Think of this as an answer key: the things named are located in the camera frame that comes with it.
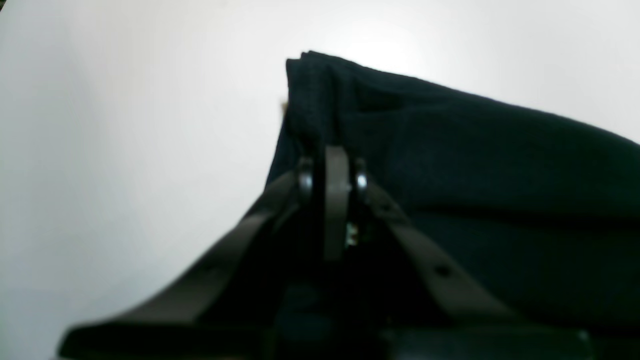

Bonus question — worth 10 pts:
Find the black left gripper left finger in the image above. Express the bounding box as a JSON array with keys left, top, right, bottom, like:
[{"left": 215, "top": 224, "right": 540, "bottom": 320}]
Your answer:
[{"left": 57, "top": 157, "right": 316, "bottom": 360}]

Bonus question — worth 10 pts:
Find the black T-shirt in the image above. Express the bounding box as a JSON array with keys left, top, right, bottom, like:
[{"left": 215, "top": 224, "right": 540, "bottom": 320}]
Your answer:
[{"left": 267, "top": 51, "right": 640, "bottom": 330}]

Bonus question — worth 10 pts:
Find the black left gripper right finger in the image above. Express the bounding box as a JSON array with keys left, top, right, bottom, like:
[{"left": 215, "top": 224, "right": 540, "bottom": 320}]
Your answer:
[{"left": 325, "top": 146, "right": 591, "bottom": 360}]

